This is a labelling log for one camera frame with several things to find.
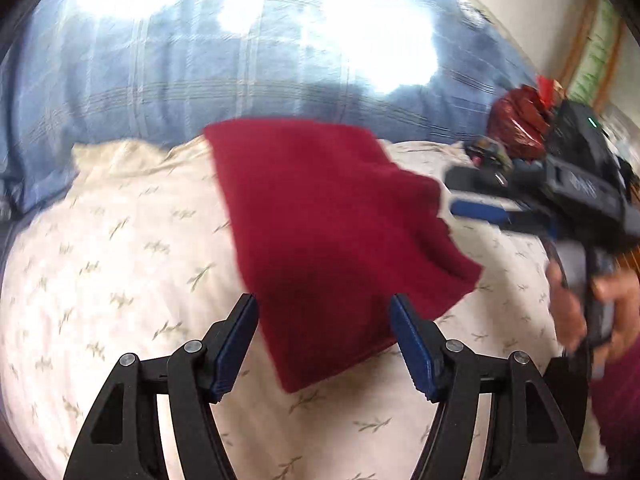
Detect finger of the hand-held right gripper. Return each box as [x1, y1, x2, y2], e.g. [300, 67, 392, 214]
[448, 196, 558, 238]
[444, 164, 548, 197]

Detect cream leaf-print bedsheet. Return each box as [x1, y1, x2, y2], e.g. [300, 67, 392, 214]
[0, 137, 601, 480]

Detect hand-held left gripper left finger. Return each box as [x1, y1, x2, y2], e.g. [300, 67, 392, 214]
[62, 292, 261, 480]

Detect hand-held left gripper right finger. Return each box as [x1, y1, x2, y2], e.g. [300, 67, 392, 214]
[389, 294, 586, 480]

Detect person's maroon clothing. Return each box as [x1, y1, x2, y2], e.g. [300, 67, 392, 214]
[590, 337, 640, 476]

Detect dark red small garment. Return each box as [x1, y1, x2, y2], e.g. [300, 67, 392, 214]
[202, 117, 485, 395]

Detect dark small box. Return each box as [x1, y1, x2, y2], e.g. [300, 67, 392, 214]
[464, 136, 513, 173]

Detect blue plaid blanket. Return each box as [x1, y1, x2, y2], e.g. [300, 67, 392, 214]
[0, 0, 546, 216]

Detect person's right hand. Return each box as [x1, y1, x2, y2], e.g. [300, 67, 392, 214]
[545, 259, 640, 377]

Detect wooden furniture frame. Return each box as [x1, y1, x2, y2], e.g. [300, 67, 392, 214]
[555, 0, 633, 113]

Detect grey cloth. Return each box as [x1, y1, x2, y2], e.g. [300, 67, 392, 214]
[0, 210, 23, 266]

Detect red plastic bag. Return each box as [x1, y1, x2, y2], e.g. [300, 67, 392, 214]
[487, 75, 568, 158]

